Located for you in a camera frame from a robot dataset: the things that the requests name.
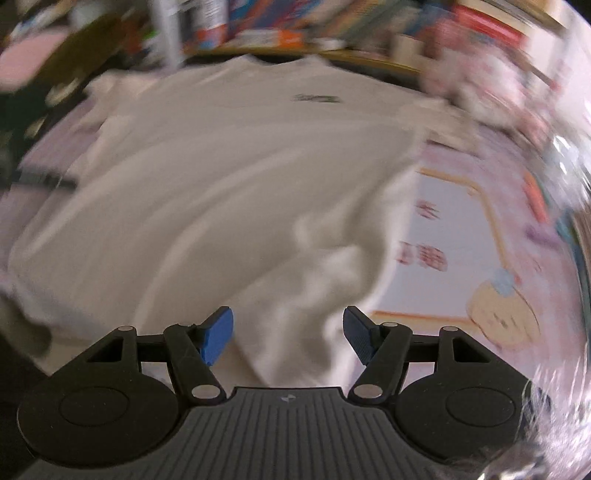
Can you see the white shelf unit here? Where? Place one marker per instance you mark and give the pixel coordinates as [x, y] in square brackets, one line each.
[166, 32]

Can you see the orange highlighter pen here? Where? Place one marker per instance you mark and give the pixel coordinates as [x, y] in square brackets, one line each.
[535, 198]

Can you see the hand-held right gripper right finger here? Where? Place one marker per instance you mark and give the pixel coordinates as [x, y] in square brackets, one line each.
[356, 331]

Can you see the row of colourful books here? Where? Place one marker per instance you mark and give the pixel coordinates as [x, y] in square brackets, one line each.
[351, 21]

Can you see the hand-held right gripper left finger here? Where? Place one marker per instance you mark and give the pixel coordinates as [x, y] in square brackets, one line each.
[217, 334]

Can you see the white plush toy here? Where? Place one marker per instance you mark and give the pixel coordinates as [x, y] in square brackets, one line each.
[471, 83]

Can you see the pink plush pillow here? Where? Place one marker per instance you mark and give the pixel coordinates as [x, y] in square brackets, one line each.
[27, 57]

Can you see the pink printed table mat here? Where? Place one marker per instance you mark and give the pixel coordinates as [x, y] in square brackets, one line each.
[455, 258]

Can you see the white t-shirt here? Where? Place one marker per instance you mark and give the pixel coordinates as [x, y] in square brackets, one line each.
[207, 184]

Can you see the brown coat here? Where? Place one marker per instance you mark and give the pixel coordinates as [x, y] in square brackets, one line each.
[87, 50]

